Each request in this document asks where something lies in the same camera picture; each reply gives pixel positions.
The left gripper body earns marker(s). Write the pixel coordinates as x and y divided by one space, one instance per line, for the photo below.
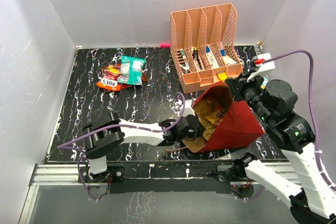
196 132

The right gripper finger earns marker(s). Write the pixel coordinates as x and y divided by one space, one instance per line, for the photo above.
235 86
247 76

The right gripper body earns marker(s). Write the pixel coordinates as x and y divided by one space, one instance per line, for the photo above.
253 95

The gold snack bag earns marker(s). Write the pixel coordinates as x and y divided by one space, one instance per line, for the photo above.
205 107

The red brown paper bag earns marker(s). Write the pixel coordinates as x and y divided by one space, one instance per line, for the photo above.
239 127

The teal snack bag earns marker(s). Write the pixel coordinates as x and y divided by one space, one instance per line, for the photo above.
131 70

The Fox's fruits candy bag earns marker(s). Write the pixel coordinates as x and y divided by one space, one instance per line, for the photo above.
109 78

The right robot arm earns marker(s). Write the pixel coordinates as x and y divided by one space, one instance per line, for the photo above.
312 200

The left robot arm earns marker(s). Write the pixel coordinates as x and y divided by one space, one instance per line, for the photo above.
100 140

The yellow M&M's bag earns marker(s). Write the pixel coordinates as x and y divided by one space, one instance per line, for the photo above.
217 116

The light blue packaged item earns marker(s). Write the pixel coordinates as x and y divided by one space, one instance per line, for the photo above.
264 82

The yellow grey small box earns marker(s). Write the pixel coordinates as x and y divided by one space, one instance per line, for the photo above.
222 76

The white blue box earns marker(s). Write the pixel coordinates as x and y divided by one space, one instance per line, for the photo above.
211 58

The peach plastic file organizer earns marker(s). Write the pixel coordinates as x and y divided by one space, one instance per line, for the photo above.
202 46

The black yellow marker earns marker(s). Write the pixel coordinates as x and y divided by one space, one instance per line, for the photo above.
195 58

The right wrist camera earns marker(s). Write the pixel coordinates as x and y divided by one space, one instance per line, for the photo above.
262 68

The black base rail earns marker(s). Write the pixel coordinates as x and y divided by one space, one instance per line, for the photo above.
167 176

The pink marker on wall edge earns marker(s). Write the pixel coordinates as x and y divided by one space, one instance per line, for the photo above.
165 45

